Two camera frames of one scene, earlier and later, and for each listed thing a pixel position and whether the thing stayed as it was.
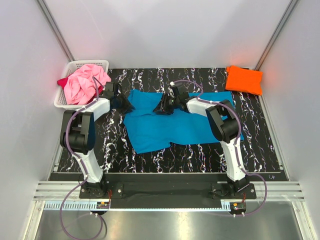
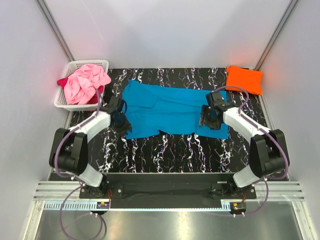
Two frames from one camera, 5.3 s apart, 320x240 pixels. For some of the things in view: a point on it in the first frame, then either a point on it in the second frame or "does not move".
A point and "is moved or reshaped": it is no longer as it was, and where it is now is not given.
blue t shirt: x=145 y=130 is moved or reshaped
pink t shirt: x=79 y=86 does not move
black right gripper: x=162 y=108 → x=203 y=119
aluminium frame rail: x=277 y=191 does not move
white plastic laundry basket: x=60 y=100 does not move
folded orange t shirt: x=244 y=80 does not move
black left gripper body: x=118 y=97 → x=121 y=118
